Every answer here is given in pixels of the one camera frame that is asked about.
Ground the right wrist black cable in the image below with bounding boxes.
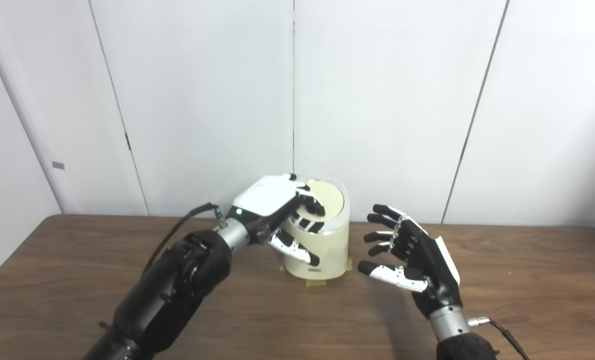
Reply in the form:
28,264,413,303
467,316,531,360

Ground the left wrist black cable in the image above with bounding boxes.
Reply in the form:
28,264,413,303
142,202,228,273

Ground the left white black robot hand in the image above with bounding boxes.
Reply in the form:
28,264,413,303
230,173,327,267

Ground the cream-colored bin body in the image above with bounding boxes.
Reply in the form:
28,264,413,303
282,177,351,281

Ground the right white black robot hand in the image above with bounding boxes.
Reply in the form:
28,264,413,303
357,204,463,319

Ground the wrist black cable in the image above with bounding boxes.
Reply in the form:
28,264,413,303
467,316,531,360
142,202,228,273

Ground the round cream bin lid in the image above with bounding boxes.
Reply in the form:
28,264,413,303
297,180,346,233

